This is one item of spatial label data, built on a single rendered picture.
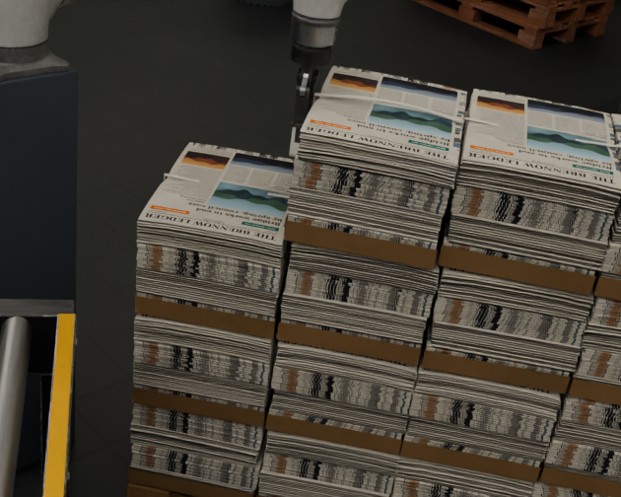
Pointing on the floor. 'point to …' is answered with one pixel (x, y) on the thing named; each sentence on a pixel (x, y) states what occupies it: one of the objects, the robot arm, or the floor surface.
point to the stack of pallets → (533, 18)
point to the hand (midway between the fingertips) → (299, 140)
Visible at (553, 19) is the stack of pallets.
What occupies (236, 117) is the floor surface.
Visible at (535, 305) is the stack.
